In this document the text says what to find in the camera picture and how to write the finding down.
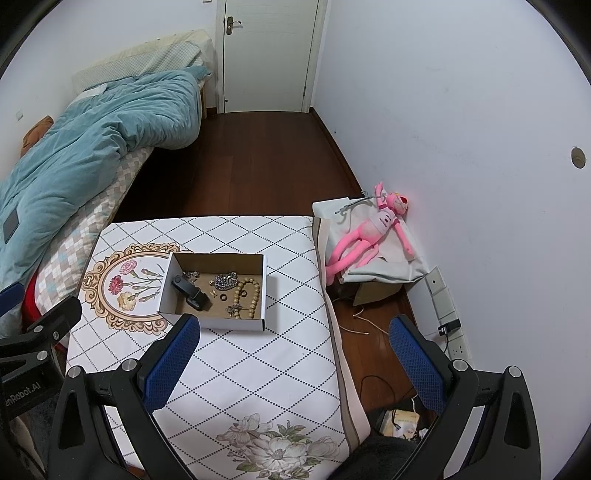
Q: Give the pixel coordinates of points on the floral diamond tablecloth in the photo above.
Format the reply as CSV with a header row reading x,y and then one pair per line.
x,y
258,369

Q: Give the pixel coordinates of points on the teal blanket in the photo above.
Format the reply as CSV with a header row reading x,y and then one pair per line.
x,y
92,152

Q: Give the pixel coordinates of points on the red cloth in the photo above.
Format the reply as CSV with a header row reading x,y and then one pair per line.
x,y
32,300

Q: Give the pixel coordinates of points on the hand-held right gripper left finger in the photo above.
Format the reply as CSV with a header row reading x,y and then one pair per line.
x,y
173,355

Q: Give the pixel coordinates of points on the brown pillow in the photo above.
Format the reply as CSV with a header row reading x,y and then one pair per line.
x,y
37,134

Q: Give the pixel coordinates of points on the white cardboard box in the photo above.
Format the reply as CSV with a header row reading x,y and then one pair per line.
x,y
212,318

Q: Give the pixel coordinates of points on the black charger plug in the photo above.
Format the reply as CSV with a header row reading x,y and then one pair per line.
x,y
449,327

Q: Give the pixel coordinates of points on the white cloth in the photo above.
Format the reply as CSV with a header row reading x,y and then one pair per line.
x,y
397,270

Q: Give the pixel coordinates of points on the pink plush toy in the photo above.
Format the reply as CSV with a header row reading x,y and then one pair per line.
x,y
369,230

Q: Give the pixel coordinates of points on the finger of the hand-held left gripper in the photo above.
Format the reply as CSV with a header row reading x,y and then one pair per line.
x,y
11,297
51,323

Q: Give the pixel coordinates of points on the bed with checked sheet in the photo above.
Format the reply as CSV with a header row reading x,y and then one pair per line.
x,y
92,221

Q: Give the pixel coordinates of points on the white door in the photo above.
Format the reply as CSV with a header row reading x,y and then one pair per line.
x,y
268,55

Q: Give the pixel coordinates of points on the white power strip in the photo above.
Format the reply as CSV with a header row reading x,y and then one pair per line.
x,y
406,420
457,347

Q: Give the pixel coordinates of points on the dark grey fuzzy cloth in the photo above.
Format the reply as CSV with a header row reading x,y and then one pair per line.
x,y
388,457

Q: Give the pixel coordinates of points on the white wall socket panel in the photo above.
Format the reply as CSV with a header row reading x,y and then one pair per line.
x,y
444,307
435,280

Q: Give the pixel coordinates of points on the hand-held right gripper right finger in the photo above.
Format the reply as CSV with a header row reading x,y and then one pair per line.
x,y
415,364

